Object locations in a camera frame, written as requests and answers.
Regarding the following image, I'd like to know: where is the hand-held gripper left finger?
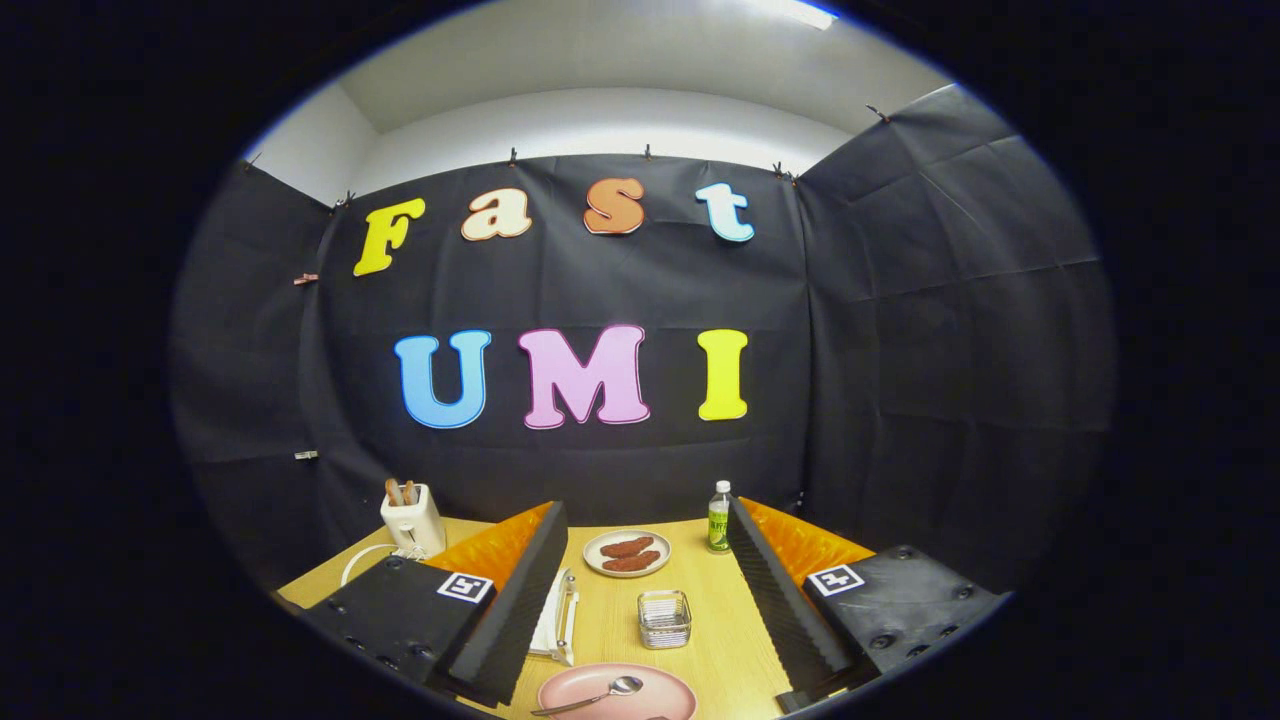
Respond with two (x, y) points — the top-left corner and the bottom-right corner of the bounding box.
(300, 500), (569, 707)

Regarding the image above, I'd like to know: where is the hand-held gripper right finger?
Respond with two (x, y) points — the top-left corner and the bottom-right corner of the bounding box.
(726, 497), (1011, 713)

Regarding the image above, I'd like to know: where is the white wire dish rack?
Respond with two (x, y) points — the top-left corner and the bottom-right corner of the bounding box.
(340, 543), (581, 667)

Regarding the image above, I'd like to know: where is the metal wire basket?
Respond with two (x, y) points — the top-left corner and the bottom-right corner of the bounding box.
(637, 589), (693, 650)

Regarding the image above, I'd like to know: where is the metal spoon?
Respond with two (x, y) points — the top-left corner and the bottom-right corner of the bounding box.
(530, 675), (644, 717)

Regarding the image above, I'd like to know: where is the pink plate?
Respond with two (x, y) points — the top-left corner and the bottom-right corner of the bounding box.
(537, 662), (698, 720)

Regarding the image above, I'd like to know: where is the beige plate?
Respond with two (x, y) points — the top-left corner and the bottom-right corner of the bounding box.
(583, 529), (672, 579)

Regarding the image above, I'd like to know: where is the green tea bottle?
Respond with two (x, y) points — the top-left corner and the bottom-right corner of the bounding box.
(707, 480), (734, 554)

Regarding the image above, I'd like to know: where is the white toaster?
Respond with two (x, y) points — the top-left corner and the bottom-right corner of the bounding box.
(380, 483), (448, 557)

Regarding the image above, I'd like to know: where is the black backdrop cloth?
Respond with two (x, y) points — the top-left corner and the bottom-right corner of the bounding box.
(170, 85), (1119, 601)

